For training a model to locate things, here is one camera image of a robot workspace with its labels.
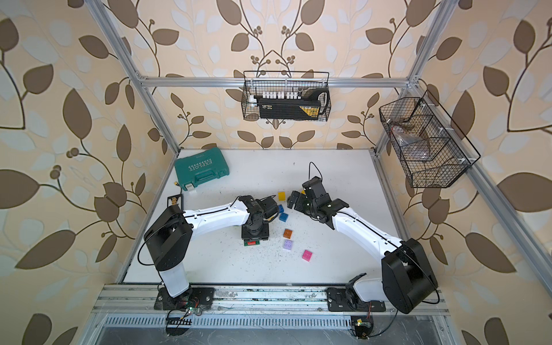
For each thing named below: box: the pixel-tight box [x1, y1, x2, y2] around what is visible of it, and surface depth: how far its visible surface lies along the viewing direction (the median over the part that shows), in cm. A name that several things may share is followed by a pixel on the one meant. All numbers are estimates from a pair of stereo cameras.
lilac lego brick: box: [282, 239, 294, 251], surface depth 88 cm
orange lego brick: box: [283, 228, 294, 240], surface depth 91 cm
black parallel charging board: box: [166, 194, 184, 211], surface depth 101 cm
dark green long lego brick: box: [243, 239, 261, 247], surface depth 88 cm
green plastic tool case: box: [173, 147, 230, 192], surface depth 110 cm
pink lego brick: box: [301, 249, 314, 263], surface depth 85 cm
